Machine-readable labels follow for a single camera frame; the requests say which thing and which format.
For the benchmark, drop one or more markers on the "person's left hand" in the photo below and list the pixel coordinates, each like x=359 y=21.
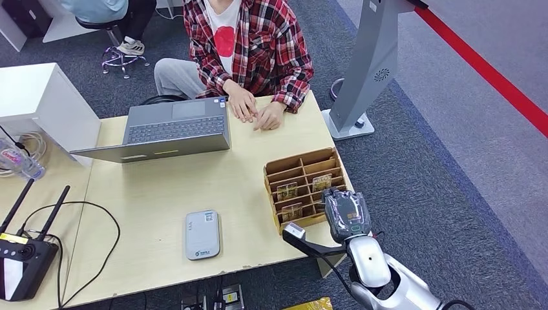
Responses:
x=270 y=117

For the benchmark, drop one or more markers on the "person's right hand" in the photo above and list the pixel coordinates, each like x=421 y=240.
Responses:
x=240 y=102

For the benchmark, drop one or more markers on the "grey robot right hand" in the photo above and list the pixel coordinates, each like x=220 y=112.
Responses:
x=347 y=216

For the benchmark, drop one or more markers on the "person's right forearm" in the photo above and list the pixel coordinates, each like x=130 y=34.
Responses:
x=207 y=64

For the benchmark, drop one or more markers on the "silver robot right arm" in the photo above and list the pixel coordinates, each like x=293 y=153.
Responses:
x=368 y=261

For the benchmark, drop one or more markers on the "person's left forearm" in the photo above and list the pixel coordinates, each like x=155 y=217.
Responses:
x=295 y=87

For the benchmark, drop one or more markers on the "wooden card organizer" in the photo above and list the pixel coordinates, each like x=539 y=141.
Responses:
x=274 y=167

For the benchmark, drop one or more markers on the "person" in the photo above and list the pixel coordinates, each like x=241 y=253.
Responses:
x=94 y=8
x=261 y=47

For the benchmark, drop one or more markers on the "grey card reader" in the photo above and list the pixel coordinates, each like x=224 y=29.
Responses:
x=202 y=235

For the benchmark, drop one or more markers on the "desk leg panel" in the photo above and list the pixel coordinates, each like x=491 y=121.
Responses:
x=329 y=265

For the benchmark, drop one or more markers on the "grey laptop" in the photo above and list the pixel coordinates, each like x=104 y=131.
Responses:
x=175 y=128

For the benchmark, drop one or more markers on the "black seat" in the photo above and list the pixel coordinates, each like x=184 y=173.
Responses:
x=162 y=98

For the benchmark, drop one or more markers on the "yellow package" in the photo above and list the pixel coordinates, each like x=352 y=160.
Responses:
x=310 y=304

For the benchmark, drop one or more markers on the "grey kiosk stand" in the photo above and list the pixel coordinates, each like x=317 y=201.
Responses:
x=372 y=51

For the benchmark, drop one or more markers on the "power strip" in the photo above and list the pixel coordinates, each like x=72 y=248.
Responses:
x=231 y=297

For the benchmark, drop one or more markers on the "black round stool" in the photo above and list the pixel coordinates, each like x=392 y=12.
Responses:
x=94 y=23

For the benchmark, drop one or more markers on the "white desk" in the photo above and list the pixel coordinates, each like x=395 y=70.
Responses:
x=60 y=30

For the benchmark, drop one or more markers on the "white cabinet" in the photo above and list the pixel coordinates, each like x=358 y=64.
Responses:
x=38 y=94

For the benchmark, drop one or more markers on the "black computer tower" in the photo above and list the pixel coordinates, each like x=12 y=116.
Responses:
x=30 y=15

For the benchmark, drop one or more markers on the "clear plastic bottle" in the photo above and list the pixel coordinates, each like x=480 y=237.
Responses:
x=17 y=160

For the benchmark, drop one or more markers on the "black device with antennas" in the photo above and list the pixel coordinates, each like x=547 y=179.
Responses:
x=25 y=256

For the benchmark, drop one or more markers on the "black camera bracket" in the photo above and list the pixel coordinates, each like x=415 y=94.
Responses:
x=317 y=249

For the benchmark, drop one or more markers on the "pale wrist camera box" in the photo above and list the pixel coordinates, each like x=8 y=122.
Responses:
x=294 y=231

